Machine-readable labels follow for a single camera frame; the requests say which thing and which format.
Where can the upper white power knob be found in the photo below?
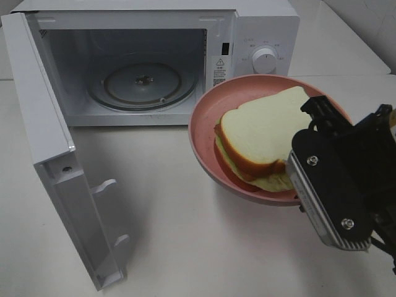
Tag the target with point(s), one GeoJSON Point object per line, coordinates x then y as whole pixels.
{"type": "Point", "coordinates": [264, 60]}

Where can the white microwave oven body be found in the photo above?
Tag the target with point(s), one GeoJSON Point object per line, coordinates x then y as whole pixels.
{"type": "Point", "coordinates": [215, 39]}

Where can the pink round plate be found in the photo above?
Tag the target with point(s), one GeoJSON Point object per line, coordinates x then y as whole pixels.
{"type": "Point", "coordinates": [227, 96]}

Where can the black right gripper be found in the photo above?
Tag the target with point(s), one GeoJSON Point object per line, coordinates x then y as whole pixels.
{"type": "Point", "coordinates": [366, 152]}

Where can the glass microwave turntable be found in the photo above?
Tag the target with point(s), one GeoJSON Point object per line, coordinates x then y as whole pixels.
{"type": "Point", "coordinates": [142, 86]}

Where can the white microwave door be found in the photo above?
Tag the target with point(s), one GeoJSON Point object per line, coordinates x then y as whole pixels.
{"type": "Point", "coordinates": [99, 240]}

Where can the sandwich with white bread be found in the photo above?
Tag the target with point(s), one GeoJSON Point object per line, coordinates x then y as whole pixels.
{"type": "Point", "coordinates": [253, 141]}

